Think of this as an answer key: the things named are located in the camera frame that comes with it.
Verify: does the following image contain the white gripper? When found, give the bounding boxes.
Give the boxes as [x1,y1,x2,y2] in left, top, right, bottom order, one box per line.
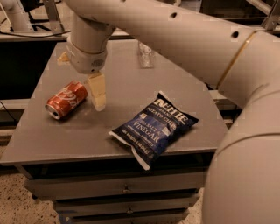
[57,37,107,111]

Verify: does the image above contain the red coke can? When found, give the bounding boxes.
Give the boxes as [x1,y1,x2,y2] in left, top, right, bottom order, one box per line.
[45,80,88,120]

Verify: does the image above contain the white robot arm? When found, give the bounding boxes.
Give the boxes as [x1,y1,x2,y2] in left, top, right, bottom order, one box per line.
[65,0,280,224]

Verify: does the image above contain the white pipe leg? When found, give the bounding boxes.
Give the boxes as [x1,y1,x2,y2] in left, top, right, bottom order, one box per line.
[0,0,33,32]

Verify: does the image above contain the blue potato chips bag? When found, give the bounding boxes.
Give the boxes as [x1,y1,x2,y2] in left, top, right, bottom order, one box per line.
[109,91,199,171]

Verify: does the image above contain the grey drawer cabinet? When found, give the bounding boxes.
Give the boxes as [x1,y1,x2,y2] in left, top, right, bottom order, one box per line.
[0,38,228,224]

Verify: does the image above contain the middle drawer with knob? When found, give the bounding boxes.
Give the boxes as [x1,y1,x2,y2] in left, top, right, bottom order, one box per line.
[55,192,199,217]

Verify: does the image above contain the drawer with knob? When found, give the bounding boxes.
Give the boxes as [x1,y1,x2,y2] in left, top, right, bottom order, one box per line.
[25,168,206,200]
[55,192,199,217]

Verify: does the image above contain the bottom drawer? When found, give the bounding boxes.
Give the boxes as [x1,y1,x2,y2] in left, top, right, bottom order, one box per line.
[62,208,189,224]

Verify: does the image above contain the top drawer with knob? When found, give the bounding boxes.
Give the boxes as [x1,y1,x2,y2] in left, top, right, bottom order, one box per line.
[25,168,206,200]

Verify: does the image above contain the black cable on rail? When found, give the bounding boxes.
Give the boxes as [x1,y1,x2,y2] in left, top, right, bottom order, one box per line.
[0,29,73,39]

